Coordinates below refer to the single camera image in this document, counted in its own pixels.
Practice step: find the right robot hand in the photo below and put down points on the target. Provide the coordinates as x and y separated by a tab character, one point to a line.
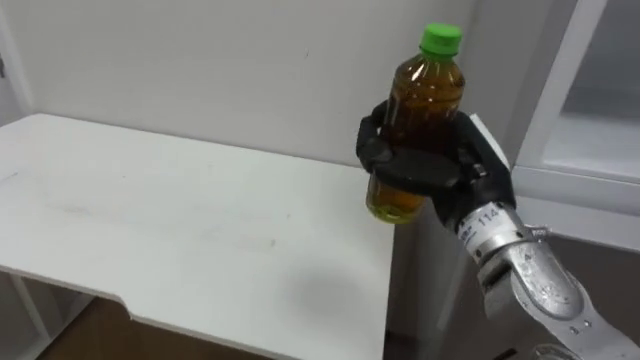
425	172

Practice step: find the brown tea bottle green cap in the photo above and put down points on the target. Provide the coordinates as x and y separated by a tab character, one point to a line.
425	95

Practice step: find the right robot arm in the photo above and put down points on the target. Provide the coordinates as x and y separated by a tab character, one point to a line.
540	285

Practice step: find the grey fridge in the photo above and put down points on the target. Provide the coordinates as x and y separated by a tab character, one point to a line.
575	150

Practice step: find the white desk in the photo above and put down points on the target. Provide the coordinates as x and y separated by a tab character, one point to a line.
200	225

